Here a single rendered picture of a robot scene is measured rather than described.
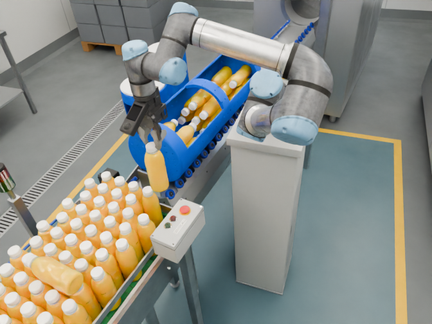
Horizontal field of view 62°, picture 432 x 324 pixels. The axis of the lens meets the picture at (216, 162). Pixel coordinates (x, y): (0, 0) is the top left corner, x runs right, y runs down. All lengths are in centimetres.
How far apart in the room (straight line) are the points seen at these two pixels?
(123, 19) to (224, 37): 421
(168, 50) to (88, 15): 447
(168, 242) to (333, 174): 211
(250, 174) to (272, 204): 20
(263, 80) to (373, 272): 162
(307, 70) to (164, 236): 71
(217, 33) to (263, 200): 97
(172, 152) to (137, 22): 369
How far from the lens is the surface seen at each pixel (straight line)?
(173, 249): 125
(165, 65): 100
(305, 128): 93
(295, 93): 94
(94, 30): 551
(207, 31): 102
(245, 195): 176
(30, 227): 171
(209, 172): 181
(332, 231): 272
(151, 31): 501
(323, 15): 250
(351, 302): 244
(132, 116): 114
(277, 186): 166
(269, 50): 98
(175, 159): 151
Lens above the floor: 208
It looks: 41 degrees down
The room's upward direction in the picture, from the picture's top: 4 degrees counter-clockwise
